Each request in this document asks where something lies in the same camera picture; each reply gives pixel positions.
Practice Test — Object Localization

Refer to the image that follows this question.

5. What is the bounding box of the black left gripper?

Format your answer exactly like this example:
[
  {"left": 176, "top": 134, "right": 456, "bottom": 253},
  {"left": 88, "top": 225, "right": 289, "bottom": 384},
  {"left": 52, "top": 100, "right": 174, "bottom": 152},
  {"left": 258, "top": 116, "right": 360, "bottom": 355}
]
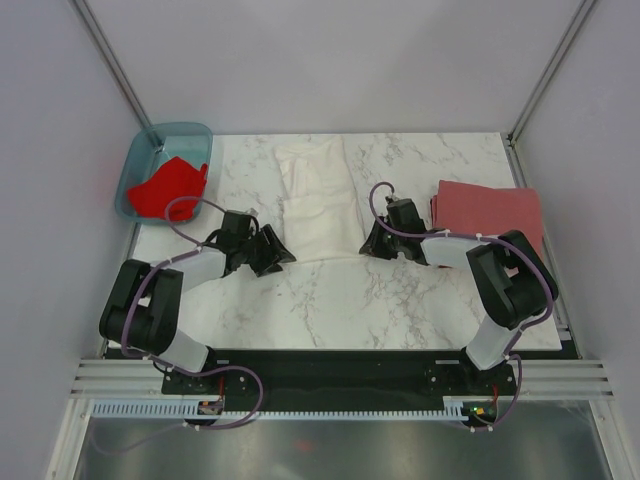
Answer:
[{"left": 238, "top": 224, "right": 295, "bottom": 278}]

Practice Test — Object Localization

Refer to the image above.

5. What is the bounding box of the white t shirt red print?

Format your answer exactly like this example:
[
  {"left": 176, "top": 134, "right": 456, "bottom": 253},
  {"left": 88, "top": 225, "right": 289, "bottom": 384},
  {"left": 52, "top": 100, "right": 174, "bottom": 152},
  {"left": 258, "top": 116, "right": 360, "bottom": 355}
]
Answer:
[{"left": 274, "top": 136, "right": 364, "bottom": 263}]

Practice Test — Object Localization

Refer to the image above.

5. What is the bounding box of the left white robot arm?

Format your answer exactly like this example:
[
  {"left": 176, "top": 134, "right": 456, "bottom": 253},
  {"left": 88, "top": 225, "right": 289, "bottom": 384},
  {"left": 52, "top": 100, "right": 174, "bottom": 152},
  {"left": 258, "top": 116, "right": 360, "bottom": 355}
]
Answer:
[{"left": 99, "top": 211, "right": 296, "bottom": 393}]

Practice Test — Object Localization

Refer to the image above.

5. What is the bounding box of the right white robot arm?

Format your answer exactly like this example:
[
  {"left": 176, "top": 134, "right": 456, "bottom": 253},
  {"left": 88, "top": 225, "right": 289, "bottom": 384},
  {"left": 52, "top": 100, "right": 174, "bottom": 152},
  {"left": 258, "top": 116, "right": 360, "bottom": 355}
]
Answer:
[{"left": 360, "top": 195, "right": 558, "bottom": 394}]

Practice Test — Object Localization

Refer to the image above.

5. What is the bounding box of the bright red t shirt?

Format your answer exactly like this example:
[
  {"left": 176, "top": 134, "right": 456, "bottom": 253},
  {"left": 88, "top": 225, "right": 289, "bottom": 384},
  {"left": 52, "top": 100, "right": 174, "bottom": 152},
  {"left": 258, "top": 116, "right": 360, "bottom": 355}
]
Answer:
[{"left": 127, "top": 156, "right": 208, "bottom": 222}]

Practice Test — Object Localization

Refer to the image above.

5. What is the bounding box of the folded maroon t shirt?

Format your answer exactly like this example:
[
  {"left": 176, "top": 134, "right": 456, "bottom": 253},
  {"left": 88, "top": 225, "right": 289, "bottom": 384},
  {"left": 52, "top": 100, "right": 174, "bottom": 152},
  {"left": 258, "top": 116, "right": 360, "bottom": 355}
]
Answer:
[{"left": 431, "top": 180, "right": 544, "bottom": 255}]

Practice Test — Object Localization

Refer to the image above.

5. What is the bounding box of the teal plastic bin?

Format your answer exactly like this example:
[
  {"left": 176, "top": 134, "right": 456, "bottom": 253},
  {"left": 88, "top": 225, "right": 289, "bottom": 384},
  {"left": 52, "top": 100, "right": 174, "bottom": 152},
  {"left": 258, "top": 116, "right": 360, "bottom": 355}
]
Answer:
[{"left": 115, "top": 122, "right": 214, "bottom": 225}]

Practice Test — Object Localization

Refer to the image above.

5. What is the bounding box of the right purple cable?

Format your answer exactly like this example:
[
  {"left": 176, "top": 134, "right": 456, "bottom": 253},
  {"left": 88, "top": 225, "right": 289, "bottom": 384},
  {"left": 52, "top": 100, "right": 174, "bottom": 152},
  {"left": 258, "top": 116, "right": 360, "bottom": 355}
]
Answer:
[{"left": 368, "top": 182, "right": 556, "bottom": 434}]

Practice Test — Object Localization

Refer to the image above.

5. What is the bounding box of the purple cable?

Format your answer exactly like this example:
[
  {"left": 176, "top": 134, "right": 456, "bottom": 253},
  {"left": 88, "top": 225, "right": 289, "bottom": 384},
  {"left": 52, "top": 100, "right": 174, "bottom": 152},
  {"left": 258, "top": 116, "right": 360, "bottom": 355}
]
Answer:
[
  {"left": 119, "top": 197, "right": 265, "bottom": 456},
  {"left": 368, "top": 182, "right": 556, "bottom": 434}
]

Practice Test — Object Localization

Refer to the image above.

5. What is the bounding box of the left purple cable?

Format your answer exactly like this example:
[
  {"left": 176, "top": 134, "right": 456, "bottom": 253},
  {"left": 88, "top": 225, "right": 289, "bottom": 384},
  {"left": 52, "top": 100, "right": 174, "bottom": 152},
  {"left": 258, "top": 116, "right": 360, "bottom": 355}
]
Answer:
[{"left": 119, "top": 197, "right": 265, "bottom": 456}]

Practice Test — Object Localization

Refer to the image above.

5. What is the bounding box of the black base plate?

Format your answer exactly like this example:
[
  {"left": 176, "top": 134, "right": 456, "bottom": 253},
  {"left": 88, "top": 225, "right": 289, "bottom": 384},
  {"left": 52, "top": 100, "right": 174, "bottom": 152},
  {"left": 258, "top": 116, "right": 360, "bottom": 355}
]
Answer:
[{"left": 162, "top": 349, "right": 516, "bottom": 410}]

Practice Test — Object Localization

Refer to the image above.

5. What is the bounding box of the white slotted cable duct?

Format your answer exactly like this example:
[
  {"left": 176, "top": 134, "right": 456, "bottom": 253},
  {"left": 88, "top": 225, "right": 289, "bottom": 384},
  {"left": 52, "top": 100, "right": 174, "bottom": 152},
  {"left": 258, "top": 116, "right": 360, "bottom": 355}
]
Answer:
[{"left": 91, "top": 398, "right": 468, "bottom": 422}]

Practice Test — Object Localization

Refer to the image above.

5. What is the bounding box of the left aluminium frame post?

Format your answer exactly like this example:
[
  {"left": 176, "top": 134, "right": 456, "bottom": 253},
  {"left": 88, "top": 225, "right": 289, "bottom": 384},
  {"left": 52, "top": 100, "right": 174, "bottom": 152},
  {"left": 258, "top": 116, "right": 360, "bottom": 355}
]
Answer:
[{"left": 69, "top": 0, "right": 152, "bottom": 128}]

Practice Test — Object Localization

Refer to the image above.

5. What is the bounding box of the aluminium frame post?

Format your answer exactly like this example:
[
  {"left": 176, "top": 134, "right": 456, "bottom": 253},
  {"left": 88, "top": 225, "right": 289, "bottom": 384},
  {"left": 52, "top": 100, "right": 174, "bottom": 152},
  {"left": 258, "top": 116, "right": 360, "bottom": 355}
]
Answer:
[
  {"left": 506, "top": 0, "right": 600, "bottom": 148},
  {"left": 69, "top": 0, "right": 152, "bottom": 128}
]

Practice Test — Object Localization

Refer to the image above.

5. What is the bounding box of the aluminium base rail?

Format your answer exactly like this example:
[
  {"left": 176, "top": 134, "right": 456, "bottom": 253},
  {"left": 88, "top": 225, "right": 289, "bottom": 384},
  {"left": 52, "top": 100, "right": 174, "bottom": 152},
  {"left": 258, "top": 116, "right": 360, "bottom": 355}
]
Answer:
[{"left": 71, "top": 359, "right": 613, "bottom": 400}]

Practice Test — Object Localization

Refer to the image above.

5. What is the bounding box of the right aluminium frame post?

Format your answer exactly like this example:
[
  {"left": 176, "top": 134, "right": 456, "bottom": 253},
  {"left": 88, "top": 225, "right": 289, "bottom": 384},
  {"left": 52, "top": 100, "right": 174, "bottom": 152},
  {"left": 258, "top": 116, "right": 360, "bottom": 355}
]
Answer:
[{"left": 506, "top": 0, "right": 600, "bottom": 148}]

